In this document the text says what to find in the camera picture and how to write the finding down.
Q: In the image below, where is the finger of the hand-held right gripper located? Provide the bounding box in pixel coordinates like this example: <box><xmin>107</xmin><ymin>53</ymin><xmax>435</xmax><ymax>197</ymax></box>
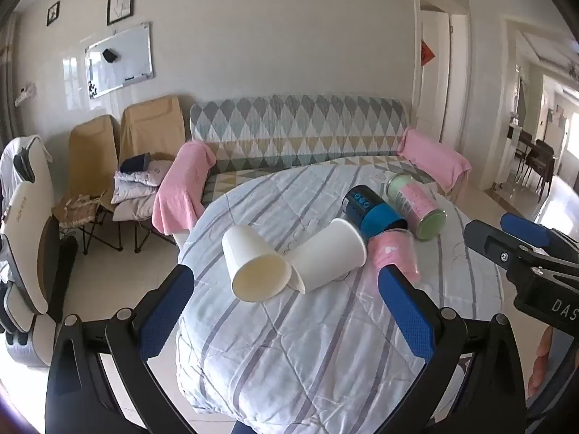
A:
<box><xmin>463</xmin><ymin>219</ymin><xmax>523</xmax><ymax>277</ymax></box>
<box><xmin>500</xmin><ymin>213</ymin><xmax>562</xmax><ymax>248</ymax></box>

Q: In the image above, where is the sofa with diamond cover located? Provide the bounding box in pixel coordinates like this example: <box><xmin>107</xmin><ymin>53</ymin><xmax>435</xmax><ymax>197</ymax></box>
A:
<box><xmin>189</xmin><ymin>95</ymin><xmax>471</xmax><ymax>209</ymax></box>

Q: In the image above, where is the dark dining chair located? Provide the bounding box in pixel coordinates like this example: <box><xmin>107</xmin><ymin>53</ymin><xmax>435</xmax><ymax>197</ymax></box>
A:
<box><xmin>516</xmin><ymin>131</ymin><xmax>558</xmax><ymax>200</ymax></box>

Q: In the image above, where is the person's right hand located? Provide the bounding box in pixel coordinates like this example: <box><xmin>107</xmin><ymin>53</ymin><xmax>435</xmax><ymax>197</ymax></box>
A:
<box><xmin>527</xmin><ymin>325</ymin><xmax>555</xmax><ymax>399</ymax></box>

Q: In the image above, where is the woven beige cloth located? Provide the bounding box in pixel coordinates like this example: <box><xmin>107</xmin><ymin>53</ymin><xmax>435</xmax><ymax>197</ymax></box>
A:
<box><xmin>52</xmin><ymin>194</ymin><xmax>102</xmax><ymax>232</ymax></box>

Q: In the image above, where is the blue cup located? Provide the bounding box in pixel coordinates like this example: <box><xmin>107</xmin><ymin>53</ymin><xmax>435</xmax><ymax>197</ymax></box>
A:
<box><xmin>341</xmin><ymin>185</ymin><xmax>409</xmax><ymax>239</ymax></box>

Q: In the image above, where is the beige folding chair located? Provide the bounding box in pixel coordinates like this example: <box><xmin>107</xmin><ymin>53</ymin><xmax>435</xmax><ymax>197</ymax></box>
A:
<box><xmin>118</xmin><ymin>95</ymin><xmax>187</xmax><ymax>254</ymax></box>
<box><xmin>68</xmin><ymin>114</ymin><xmax>125</xmax><ymax>254</ymax></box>

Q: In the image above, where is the white paper cup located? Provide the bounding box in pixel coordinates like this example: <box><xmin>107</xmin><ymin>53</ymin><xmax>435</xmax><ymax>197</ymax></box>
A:
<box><xmin>221</xmin><ymin>225</ymin><xmax>305</xmax><ymax>303</ymax></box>
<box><xmin>289</xmin><ymin>218</ymin><xmax>367</xmax><ymax>293</ymax></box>

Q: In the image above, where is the dark blue cushion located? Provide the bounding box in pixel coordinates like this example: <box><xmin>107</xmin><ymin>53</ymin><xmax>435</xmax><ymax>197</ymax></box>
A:
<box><xmin>119</xmin><ymin>154</ymin><xmax>151</xmax><ymax>174</ymax></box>

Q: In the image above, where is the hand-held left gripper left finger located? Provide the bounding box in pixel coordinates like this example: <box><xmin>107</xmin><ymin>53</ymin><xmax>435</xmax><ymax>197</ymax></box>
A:
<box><xmin>45</xmin><ymin>263</ymin><xmax>195</xmax><ymax>434</ymax></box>

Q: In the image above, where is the striped quilt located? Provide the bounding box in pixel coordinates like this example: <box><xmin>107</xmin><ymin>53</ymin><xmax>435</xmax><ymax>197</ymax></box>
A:
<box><xmin>176</xmin><ymin>163</ymin><xmax>506</xmax><ymax>430</ymax></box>

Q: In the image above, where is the white massage chair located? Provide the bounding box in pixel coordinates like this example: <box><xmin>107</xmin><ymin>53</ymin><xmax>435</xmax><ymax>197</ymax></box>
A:
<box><xmin>0</xmin><ymin>136</ymin><xmax>80</xmax><ymax>367</ymax></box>

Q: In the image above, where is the white door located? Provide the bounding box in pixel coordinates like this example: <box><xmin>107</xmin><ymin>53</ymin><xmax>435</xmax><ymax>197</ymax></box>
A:
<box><xmin>418</xmin><ymin>9</ymin><xmax>453</xmax><ymax>133</ymax></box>

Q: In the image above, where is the stack of pale pillows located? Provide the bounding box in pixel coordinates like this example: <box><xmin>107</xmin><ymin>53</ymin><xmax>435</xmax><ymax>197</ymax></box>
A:
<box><xmin>111</xmin><ymin>160</ymin><xmax>175</xmax><ymax>222</ymax></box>

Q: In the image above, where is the pink towel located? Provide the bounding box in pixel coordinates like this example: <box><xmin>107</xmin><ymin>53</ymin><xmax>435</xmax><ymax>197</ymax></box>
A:
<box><xmin>151</xmin><ymin>141</ymin><xmax>217</xmax><ymax>236</ymax></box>
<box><xmin>397</xmin><ymin>127</ymin><xmax>471</xmax><ymax>193</ymax></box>

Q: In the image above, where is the whiteboard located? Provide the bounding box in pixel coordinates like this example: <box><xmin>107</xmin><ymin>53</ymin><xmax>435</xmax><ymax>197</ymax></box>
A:
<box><xmin>85</xmin><ymin>22</ymin><xmax>153</xmax><ymax>99</ymax></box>

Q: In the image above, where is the curtain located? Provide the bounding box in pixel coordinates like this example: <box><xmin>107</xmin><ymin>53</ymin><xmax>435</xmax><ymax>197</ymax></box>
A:
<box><xmin>0</xmin><ymin>13</ymin><xmax>23</xmax><ymax>145</ymax></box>

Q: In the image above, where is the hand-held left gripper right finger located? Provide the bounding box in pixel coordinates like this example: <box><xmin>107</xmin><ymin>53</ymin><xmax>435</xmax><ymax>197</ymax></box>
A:
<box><xmin>377</xmin><ymin>263</ymin><xmax>528</xmax><ymax>434</ymax></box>

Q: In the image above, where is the green and pink cup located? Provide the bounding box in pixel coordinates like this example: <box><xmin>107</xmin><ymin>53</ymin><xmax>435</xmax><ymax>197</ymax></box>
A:
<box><xmin>386</xmin><ymin>173</ymin><xmax>448</xmax><ymax>241</ymax></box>

